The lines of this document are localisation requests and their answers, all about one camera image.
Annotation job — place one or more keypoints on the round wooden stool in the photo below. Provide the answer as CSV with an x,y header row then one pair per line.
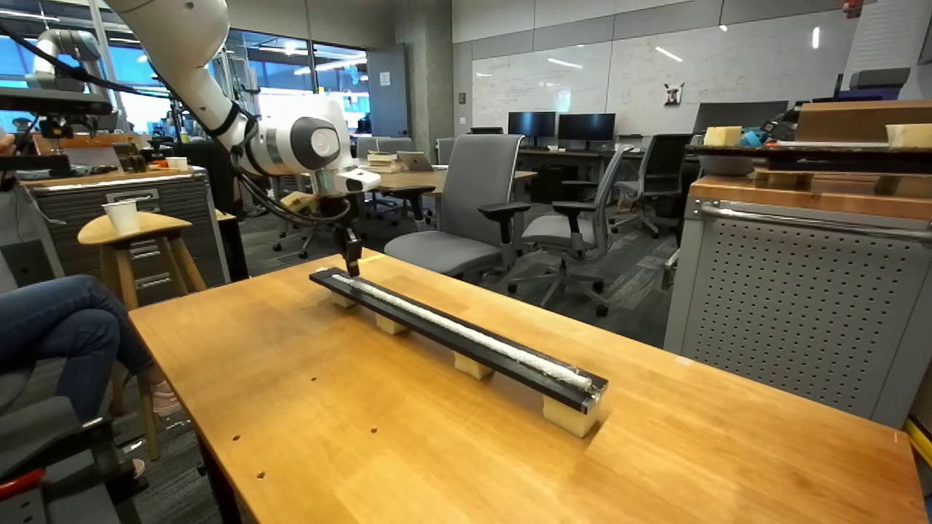
x,y
161,229

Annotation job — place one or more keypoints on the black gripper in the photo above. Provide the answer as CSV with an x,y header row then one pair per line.
x,y
347,235

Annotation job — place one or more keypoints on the large grey office chair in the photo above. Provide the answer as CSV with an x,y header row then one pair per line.
x,y
477,184

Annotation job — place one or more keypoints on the person's leg in jeans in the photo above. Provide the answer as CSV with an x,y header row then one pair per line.
x,y
60,326

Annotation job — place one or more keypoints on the dark office chair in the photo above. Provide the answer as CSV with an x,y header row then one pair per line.
x,y
49,439

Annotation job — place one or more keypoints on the yellow strip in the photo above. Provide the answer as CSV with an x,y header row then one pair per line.
x,y
921,440

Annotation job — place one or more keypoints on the wooden box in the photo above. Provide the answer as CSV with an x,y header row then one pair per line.
x,y
863,120

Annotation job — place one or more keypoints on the red bar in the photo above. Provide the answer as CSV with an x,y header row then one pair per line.
x,y
18,483

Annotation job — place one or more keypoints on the dark computer monitor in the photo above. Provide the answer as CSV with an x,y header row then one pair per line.
x,y
531,129

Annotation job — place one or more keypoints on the grey mesh office chair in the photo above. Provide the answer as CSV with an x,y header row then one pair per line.
x,y
564,229

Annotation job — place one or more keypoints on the book stack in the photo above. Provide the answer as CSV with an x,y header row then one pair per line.
x,y
404,162

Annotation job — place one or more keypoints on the small wall poster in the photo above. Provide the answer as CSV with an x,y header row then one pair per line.
x,y
675,94

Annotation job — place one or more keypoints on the person's shoe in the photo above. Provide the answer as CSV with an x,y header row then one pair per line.
x,y
136,474

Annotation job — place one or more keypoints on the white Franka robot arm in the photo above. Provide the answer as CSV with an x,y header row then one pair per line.
x,y
292,146

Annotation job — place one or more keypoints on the white paper cup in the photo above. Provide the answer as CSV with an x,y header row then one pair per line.
x,y
121,221

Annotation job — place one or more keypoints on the blue tool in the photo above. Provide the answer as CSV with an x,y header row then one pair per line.
x,y
759,136

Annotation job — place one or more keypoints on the wooden office desk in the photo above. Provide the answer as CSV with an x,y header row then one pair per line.
x,y
417,181

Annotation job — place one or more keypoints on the small white box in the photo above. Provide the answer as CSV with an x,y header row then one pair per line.
x,y
175,164

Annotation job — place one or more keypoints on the grey drawer cabinet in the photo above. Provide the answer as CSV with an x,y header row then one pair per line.
x,y
194,213

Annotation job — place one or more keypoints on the grey boxy device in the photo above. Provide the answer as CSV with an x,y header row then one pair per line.
x,y
877,84

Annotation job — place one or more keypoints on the black office chair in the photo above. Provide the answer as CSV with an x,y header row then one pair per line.
x,y
665,164

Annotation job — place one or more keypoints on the black shelf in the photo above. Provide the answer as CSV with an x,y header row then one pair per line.
x,y
49,100

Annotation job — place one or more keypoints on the white lamp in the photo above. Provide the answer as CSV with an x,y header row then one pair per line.
x,y
46,59

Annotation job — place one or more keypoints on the grey perforated tool cabinet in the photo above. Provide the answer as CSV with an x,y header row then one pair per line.
x,y
797,311

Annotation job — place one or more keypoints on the pale foam block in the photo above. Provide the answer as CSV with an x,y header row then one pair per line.
x,y
911,136
720,138

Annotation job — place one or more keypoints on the black grooved rail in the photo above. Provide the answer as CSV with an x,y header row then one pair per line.
x,y
462,343

